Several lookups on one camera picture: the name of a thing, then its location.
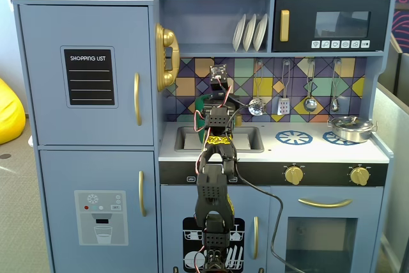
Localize gold fridge door handle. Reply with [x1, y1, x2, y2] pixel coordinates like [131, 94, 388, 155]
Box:
[133, 72, 143, 127]

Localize grey toy sink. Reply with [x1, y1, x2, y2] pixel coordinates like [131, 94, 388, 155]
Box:
[173, 125, 266, 153]

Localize yellow beanbag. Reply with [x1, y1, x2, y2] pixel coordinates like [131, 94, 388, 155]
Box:
[0, 77, 27, 146]

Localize red and white servo wires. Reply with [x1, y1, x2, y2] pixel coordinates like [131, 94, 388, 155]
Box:
[192, 109, 212, 173]

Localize black cable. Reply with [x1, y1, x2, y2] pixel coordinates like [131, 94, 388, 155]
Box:
[223, 102, 303, 273]

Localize black shopping list board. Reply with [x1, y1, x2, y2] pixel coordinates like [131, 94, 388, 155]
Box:
[60, 45, 119, 109]

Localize silver pot lid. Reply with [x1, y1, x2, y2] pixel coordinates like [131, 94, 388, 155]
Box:
[330, 116, 373, 131]

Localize metal skimmer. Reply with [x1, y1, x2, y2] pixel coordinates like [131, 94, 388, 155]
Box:
[248, 59, 267, 117]

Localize metal ladle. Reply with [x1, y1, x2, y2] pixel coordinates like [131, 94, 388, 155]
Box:
[303, 58, 318, 113]

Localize metal spoon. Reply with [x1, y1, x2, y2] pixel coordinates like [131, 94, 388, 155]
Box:
[329, 58, 341, 113]

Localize gold dishwasher door handle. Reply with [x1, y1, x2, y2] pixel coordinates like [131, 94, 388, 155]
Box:
[252, 215, 259, 260]

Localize metal slotted spatula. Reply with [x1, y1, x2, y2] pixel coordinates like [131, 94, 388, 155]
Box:
[276, 58, 292, 116]

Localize blue toy kitchen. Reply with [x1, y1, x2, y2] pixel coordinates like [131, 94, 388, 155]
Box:
[11, 0, 397, 273]

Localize silver metal pot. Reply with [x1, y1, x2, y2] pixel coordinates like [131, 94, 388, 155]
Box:
[326, 116, 378, 144]

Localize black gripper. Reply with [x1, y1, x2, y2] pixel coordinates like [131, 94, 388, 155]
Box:
[208, 77, 245, 109]

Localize gold toy telephone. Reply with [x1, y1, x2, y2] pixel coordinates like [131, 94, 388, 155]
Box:
[155, 22, 181, 93]

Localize gold freezer door handle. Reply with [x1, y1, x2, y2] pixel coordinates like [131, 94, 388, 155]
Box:
[137, 170, 148, 217]

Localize dishwasher door with print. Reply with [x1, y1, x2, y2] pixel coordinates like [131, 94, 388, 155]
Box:
[160, 185, 271, 273]

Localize gold stove knob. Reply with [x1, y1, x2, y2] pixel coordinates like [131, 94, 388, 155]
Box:
[349, 166, 372, 187]
[284, 165, 305, 186]

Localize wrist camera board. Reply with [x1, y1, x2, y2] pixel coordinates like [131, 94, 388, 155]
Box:
[209, 64, 230, 83]

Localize blue freezer door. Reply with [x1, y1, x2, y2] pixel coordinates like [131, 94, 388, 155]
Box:
[38, 150, 159, 273]

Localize blue oven door with window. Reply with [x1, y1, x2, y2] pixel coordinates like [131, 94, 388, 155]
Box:
[270, 185, 385, 273]

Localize gold microwave handle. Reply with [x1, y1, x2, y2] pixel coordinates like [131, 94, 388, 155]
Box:
[279, 9, 291, 43]

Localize black microwave door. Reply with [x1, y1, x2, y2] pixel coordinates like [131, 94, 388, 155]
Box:
[272, 0, 392, 53]

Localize blue fridge door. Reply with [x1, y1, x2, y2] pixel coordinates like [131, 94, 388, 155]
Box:
[18, 4, 155, 146]

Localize gold oven door handle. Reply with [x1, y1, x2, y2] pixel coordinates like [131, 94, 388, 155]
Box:
[297, 198, 353, 208]

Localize grey toy plate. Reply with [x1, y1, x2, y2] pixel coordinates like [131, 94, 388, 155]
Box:
[252, 13, 269, 52]
[232, 13, 247, 52]
[242, 13, 258, 52]

